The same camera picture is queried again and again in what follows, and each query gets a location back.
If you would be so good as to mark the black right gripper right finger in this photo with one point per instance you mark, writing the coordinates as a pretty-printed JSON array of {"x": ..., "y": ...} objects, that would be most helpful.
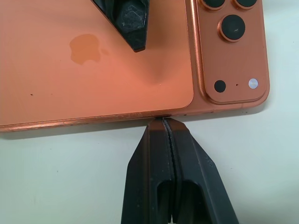
[{"x": 198, "y": 177}]

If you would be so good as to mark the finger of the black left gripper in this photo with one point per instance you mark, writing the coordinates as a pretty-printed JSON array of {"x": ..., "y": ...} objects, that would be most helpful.
[{"x": 127, "y": 21}]

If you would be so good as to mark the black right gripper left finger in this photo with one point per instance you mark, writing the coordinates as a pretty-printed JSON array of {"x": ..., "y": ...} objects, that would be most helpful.
[{"x": 149, "y": 168}]

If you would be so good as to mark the orange smartphone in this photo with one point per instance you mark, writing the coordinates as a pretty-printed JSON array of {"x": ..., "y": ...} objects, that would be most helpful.
[{"x": 70, "y": 88}]

